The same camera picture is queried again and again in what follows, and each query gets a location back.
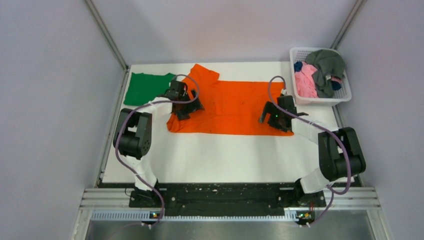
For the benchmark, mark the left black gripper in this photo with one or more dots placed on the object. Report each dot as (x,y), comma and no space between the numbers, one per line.
(193,106)

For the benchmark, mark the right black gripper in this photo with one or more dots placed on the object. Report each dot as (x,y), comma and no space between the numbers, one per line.
(267,109)

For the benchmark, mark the orange t-shirt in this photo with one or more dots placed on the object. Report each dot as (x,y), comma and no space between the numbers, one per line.
(230,107)

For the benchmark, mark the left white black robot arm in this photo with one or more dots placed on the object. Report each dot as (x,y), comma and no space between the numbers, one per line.
(133,135)

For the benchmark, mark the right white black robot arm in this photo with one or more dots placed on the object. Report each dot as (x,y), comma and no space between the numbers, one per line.
(339,151)

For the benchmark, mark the pink t-shirt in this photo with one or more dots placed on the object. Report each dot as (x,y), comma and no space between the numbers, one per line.
(307,93)

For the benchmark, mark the folded green t-shirt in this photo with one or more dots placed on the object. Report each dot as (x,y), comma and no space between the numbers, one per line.
(145,87)

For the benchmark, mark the white plastic laundry basket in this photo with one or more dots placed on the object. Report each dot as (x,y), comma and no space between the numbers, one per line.
(344,94)

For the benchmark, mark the grey t-shirt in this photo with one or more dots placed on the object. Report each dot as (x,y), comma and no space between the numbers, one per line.
(328,64)

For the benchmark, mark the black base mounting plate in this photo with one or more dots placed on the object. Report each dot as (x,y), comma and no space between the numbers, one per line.
(225,199)

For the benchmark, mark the white slotted cable duct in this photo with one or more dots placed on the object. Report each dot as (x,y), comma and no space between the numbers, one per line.
(152,216)

